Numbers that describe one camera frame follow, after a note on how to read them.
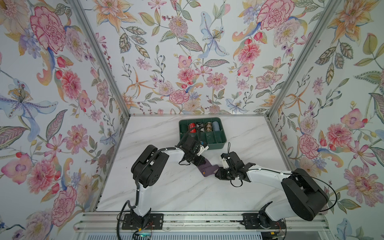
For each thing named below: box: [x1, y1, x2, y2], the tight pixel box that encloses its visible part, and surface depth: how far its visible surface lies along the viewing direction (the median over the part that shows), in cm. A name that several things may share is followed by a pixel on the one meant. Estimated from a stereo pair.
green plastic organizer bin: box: [179, 117, 227, 150], surface depth 109 cm
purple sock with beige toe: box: [197, 158, 220, 177], surface depth 90 cm
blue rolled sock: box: [212, 121, 221, 131], surface depth 110 cm
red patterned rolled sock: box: [188, 123, 197, 133], surface depth 109 cm
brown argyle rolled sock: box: [205, 122, 212, 132], surface depth 109 cm
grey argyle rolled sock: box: [196, 122, 205, 132], surface depth 109 cm
